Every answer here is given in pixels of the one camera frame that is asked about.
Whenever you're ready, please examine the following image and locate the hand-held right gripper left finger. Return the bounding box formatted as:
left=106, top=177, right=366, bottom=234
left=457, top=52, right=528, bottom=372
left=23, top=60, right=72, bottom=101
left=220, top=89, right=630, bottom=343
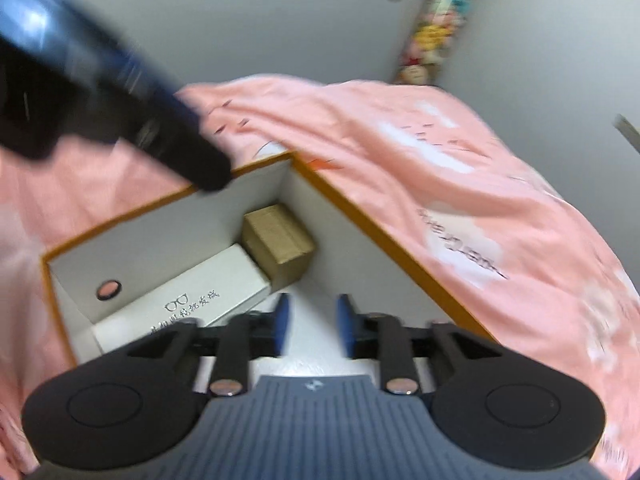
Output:
left=127, top=293, right=292, bottom=399

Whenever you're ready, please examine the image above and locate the grey wall fixture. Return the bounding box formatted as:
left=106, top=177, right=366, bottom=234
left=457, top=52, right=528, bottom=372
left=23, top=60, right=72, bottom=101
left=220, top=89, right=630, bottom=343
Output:
left=612, top=112, right=640, bottom=155

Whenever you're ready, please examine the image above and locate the small round pink disc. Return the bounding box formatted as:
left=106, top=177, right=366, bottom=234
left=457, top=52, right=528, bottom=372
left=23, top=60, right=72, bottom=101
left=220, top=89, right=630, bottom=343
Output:
left=96, top=278, right=123, bottom=303

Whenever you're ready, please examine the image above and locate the orange cardboard box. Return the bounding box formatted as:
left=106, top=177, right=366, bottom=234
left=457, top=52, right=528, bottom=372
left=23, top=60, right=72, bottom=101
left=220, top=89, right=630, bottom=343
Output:
left=40, top=151, right=501, bottom=367

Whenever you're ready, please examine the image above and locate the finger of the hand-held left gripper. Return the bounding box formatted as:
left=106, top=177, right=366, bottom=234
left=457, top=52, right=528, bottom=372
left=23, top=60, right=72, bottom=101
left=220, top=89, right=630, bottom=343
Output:
left=0, top=0, right=234, bottom=192

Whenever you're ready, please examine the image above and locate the white glasses case box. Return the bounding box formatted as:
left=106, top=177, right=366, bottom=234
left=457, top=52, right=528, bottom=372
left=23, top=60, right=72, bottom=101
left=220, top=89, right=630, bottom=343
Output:
left=92, top=242, right=274, bottom=361

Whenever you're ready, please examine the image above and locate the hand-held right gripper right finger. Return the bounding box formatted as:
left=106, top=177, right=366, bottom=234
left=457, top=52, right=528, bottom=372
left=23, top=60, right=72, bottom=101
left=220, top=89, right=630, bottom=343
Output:
left=336, top=293, right=503, bottom=397

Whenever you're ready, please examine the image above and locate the pile of plush toys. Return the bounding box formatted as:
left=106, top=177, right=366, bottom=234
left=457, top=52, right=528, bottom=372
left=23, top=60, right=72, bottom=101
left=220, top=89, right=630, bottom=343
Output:
left=394, top=0, right=482, bottom=86

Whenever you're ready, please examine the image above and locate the pink printed blanket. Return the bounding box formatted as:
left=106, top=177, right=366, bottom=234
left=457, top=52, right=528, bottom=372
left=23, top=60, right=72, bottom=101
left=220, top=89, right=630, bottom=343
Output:
left=0, top=72, right=640, bottom=480

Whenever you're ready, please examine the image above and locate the small brown cardboard box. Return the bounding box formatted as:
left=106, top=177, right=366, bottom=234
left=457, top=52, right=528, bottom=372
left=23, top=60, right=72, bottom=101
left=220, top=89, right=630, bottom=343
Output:
left=241, top=204, right=317, bottom=289

